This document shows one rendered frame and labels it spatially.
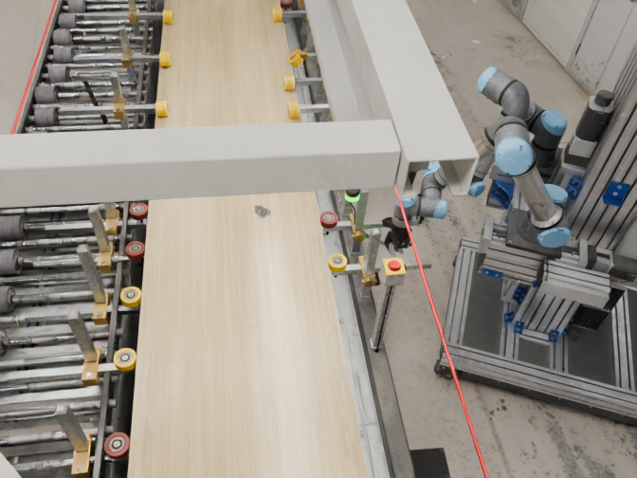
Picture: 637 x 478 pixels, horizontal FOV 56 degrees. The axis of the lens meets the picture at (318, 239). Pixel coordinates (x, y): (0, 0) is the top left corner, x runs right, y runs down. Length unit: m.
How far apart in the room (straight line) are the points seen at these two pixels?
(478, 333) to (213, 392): 1.59
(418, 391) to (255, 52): 2.14
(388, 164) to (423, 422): 2.66
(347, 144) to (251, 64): 3.06
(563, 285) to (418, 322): 1.11
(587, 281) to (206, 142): 2.24
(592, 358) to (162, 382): 2.18
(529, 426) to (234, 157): 2.91
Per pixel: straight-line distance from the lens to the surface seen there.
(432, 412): 3.22
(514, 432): 3.30
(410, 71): 0.68
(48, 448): 2.42
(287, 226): 2.63
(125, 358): 2.28
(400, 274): 2.09
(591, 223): 2.79
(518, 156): 2.10
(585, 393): 3.27
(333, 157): 0.56
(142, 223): 2.81
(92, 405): 2.33
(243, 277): 2.44
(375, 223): 2.73
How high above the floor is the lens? 2.82
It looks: 48 degrees down
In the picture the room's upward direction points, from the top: 5 degrees clockwise
